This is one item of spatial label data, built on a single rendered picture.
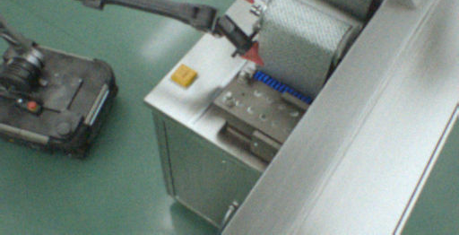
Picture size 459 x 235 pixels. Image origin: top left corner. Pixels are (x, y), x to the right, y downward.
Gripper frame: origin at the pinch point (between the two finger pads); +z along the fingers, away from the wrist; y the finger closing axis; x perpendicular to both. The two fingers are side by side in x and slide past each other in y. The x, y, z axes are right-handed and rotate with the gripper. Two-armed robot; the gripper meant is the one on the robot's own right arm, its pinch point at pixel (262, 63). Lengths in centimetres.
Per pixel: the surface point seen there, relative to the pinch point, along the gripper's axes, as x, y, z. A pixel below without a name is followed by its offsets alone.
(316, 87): 12.3, 0.3, 16.0
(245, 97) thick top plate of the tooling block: -2.7, 12.3, 3.3
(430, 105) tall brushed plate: 57, 15, 24
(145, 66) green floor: -138, -34, -26
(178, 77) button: -25.5, 12.5, -15.1
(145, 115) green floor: -128, -8, -7
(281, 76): 2.9, 0.3, 7.4
